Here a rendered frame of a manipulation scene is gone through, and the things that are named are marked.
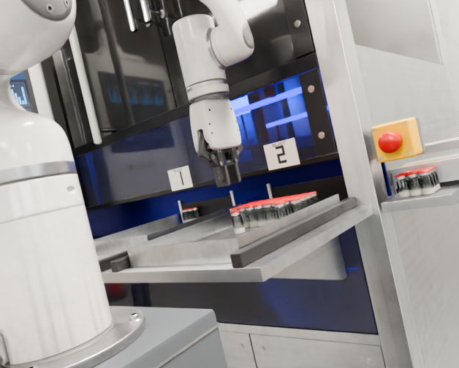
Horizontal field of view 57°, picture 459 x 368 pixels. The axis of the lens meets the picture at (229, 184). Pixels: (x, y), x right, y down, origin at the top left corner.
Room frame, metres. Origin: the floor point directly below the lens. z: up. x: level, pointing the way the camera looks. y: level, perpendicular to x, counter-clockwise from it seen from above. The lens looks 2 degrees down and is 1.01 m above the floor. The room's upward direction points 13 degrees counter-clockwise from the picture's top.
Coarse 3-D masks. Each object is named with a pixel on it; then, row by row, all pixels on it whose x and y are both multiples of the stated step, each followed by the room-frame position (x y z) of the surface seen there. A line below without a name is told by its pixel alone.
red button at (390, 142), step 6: (390, 132) 0.77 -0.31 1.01; (384, 138) 0.77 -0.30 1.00; (390, 138) 0.77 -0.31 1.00; (396, 138) 0.76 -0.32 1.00; (384, 144) 0.78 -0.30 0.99; (390, 144) 0.77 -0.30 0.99; (396, 144) 0.77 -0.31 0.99; (384, 150) 0.78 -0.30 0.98; (390, 150) 0.77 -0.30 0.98; (396, 150) 0.78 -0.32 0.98
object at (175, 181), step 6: (180, 168) 1.17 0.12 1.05; (186, 168) 1.15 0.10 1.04; (168, 174) 1.20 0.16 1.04; (174, 174) 1.19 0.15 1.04; (186, 174) 1.16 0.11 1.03; (174, 180) 1.19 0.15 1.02; (180, 180) 1.18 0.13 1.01; (186, 180) 1.16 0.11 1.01; (174, 186) 1.19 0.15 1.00; (180, 186) 1.18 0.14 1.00; (186, 186) 1.16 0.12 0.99; (192, 186) 1.15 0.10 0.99
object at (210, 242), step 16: (304, 208) 0.74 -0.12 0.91; (320, 208) 0.78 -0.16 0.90; (208, 224) 0.92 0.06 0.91; (224, 224) 0.96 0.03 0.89; (272, 224) 0.66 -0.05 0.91; (288, 224) 0.69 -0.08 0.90; (160, 240) 0.81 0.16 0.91; (176, 240) 0.84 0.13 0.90; (192, 240) 0.87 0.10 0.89; (208, 240) 0.63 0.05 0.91; (224, 240) 0.60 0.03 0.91; (240, 240) 0.59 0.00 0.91; (256, 240) 0.62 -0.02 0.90; (144, 256) 0.73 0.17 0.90; (160, 256) 0.70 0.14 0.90; (176, 256) 0.67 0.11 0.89; (192, 256) 0.65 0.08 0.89; (208, 256) 0.63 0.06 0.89; (224, 256) 0.61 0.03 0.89
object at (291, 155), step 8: (272, 144) 0.97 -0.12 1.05; (280, 144) 0.96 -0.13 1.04; (288, 144) 0.94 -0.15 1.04; (272, 152) 0.97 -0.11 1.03; (280, 152) 0.96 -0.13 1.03; (288, 152) 0.95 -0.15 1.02; (296, 152) 0.93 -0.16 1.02; (272, 160) 0.98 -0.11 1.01; (288, 160) 0.95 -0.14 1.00; (296, 160) 0.94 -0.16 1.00; (272, 168) 0.98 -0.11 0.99
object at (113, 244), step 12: (240, 204) 1.15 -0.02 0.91; (204, 216) 1.04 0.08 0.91; (216, 216) 1.07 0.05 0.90; (132, 228) 1.18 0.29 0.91; (144, 228) 1.21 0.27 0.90; (156, 228) 1.24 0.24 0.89; (168, 228) 0.94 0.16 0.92; (180, 228) 0.97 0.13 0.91; (96, 240) 1.09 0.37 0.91; (108, 240) 0.98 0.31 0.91; (120, 240) 0.95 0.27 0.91; (132, 240) 0.93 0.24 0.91; (144, 240) 0.90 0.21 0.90; (96, 252) 1.02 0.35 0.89; (108, 252) 0.99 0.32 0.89; (120, 252) 0.96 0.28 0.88
